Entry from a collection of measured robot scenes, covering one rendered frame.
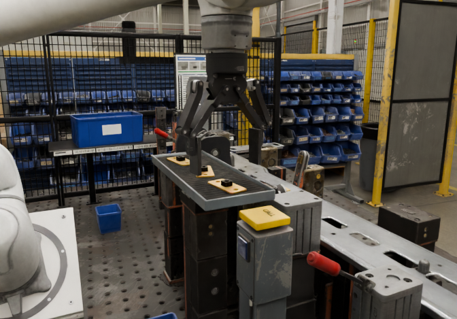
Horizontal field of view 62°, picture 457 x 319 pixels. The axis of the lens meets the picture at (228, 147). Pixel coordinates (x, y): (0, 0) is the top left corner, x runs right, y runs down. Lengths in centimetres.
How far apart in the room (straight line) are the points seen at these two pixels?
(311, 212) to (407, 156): 353
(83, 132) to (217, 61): 122
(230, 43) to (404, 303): 49
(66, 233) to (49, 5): 86
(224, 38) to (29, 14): 29
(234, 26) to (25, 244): 71
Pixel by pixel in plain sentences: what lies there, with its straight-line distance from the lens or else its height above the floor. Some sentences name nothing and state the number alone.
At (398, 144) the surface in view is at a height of 61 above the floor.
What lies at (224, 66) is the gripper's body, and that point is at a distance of 66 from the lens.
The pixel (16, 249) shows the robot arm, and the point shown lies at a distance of 103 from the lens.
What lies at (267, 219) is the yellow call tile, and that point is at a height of 116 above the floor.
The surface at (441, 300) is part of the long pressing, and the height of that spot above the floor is 100.
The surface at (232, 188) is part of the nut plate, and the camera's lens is 72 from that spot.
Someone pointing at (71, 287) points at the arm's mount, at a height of 77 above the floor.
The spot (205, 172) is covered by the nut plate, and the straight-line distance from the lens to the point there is 82.
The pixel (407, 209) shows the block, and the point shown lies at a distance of 109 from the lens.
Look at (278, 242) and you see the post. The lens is 60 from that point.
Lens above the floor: 139
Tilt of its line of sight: 12 degrees down
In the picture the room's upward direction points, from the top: straight up
